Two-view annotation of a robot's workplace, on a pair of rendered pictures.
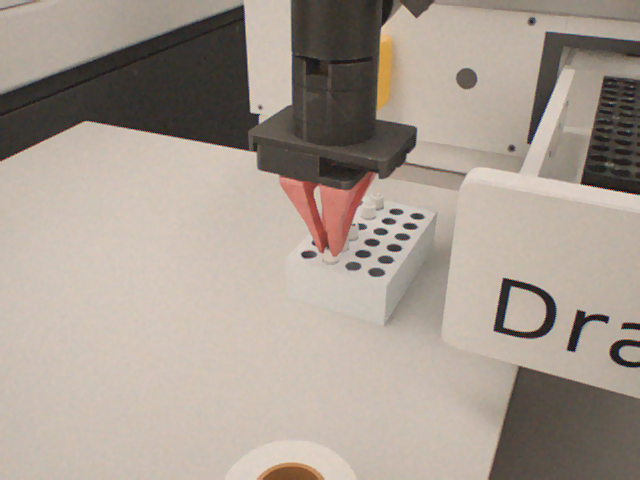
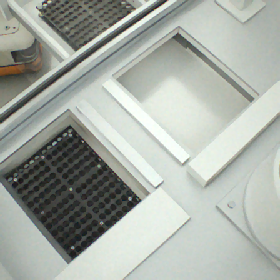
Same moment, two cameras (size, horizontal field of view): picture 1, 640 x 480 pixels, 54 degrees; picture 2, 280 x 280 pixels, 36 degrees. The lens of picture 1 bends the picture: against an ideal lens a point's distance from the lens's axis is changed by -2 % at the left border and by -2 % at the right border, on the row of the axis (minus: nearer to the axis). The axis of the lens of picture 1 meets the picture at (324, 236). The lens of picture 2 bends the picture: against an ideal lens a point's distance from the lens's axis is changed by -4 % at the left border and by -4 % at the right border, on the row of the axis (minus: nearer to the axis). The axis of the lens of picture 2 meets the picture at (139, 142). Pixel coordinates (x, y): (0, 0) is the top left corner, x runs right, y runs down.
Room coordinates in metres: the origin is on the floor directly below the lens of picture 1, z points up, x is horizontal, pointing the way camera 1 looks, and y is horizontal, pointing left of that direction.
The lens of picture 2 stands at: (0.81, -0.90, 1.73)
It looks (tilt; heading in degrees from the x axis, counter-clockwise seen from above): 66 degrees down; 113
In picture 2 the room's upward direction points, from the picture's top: straight up
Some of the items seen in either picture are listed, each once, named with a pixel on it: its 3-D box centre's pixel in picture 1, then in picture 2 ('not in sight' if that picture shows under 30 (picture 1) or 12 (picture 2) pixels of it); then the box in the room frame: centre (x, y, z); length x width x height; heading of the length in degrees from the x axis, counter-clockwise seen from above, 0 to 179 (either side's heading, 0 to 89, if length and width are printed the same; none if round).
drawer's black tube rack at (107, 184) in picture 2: not in sight; (73, 194); (0.58, -0.70, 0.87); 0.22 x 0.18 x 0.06; 156
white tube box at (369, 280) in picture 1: (365, 252); not in sight; (0.45, -0.03, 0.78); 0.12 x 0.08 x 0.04; 154
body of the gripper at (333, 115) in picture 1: (334, 103); not in sight; (0.41, -0.01, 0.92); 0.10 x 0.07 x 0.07; 65
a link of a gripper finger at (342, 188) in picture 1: (321, 194); not in sight; (0.41, 0.00, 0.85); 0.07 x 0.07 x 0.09; 65
